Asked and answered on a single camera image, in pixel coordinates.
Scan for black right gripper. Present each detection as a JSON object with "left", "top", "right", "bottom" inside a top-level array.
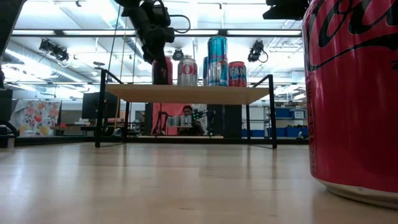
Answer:
[{"left": 262, "top": 0, "right": 312, "bottom": 21}]

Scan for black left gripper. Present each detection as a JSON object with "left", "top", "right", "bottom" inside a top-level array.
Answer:
[{"left": 141, "top": 26, "right": 176, "bottom": 86}]

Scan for red cola can white script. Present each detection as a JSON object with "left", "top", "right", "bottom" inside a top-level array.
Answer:
[{"left": 151, "top": 55, "right": 174, "bottom": 86}]

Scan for silver Diet Coke can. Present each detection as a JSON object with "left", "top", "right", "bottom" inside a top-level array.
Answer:
[{"left": 177, "top": 57, "right": 198, "bottom": 87}]

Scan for blue silver Red Bull can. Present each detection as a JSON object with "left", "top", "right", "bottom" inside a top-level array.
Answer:
[
  {"left": 202, "top": 56, "right": 210, "bottom": 87},
  {"left": 207, "top": 35, "right": 229, "bottom": 87}
]

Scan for red Fanta can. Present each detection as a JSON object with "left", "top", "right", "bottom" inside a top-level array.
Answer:
[{"left": 228, "top": 60, "right": 248, "bottom": 88}]

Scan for red cola can black script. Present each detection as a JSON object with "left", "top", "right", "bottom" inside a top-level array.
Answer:
[{"left": 302, "top": 0, "right": 398, "bottom": 210}]

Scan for wooden shelf black metal legs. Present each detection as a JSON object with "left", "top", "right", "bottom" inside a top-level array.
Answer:
[{"left": 95, "top": 68, "right": 279, "bottom": 149}]

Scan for black ceiling spotlight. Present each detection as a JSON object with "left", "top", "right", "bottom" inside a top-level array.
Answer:
[
  {"left": 248, "top": 39, "right": 269, "bottom": 63},
  {"left": 172, "top": 48, "right": 185, "bottom": 62},
  {"left": 39, "top": 39, "right": 70, "bottom": 62}
]

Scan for red partition panel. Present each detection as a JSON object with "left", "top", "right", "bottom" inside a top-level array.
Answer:
[{"left": 151, "top": 103, "right": 194, "bottom": 136}]

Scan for person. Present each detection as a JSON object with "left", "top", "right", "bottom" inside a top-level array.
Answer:
[{"left": 178, "top": 105, "right": 206, "bottom": 136}]

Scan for black monitor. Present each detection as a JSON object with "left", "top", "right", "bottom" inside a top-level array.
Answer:
[{"left": 81, "top": 91, "right": 119, "bottom": 120}]

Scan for black cabinet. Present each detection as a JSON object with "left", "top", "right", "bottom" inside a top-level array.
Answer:
[{"left": 206, "top": 104, "right": 243, "bottom": 139}]

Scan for blue storage bin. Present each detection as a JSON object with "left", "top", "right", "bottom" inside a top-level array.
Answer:
[
  {"left": 275, "top": 107, "right": 292, "bottom": 119},
  {"left": 276, "top": 126, "right": 309, "bottom": 138},
  {"left": 241, "top": 129, "right": 266, "bottom": 138}
]

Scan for floral patterned cloth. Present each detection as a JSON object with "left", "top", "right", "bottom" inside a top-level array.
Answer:
[{"left": 10, "top": 100, "right": 62, "bottom": 138}]

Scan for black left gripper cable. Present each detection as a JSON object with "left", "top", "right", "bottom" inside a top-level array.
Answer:
[{"left": 169, "top": 14, "right": 192, "bottom": 34}]

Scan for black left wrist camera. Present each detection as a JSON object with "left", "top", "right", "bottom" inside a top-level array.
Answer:
[{"left": 151, "top": 1, "right": 172, "bottom": 28}]

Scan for long black cable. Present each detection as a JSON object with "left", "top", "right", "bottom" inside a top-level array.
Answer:
[{"left": 106, "top": 4, "right": 121, "bottom": 73}]

